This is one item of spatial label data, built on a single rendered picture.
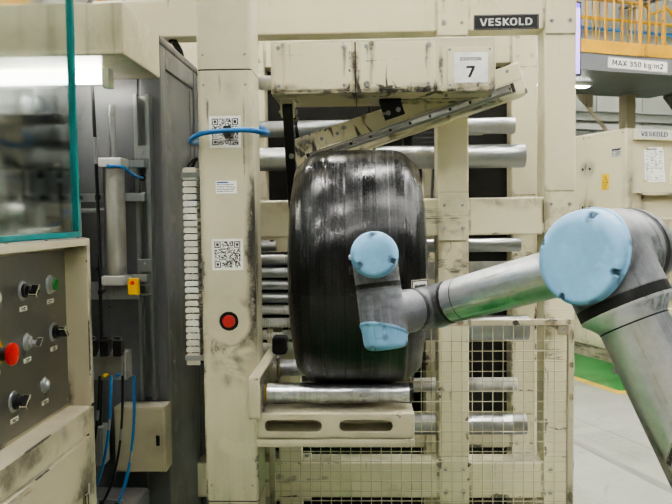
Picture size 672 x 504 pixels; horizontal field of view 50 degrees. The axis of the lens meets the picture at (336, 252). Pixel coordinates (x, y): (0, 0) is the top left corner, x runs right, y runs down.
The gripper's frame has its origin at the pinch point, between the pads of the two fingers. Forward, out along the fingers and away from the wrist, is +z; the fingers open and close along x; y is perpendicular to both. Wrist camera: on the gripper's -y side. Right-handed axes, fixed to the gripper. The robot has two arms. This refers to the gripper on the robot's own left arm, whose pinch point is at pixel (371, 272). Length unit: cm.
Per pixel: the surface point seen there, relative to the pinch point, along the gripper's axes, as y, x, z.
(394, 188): 18.4, -5.1, 6.1
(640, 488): -96, -130, 203
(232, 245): 7.1, 32.7, 21.1
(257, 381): -24.0, 25.3, 13.1
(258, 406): -29.6, 25.1, 13.7
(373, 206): 14.2, -0.5, 3.8
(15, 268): 0, 66, -17
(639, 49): 278, -319, 686
